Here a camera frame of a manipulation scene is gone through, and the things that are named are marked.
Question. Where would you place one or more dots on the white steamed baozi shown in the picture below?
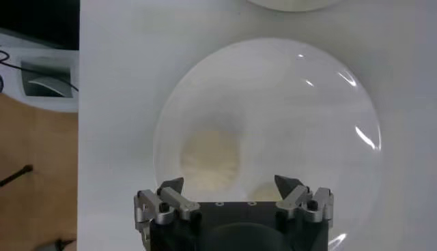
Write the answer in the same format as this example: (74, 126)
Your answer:
(210, 160)

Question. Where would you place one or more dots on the cream electric pot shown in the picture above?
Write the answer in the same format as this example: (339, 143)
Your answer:
(293, 5)

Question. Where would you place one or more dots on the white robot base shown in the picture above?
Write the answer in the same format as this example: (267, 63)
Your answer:
(13, 102)

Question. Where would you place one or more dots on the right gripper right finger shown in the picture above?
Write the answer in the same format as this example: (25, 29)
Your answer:
(295, 199)

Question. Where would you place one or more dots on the white round plate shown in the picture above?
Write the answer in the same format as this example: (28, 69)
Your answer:
(290, 119)

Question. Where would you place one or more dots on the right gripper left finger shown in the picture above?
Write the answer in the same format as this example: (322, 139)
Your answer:
(174, 201)

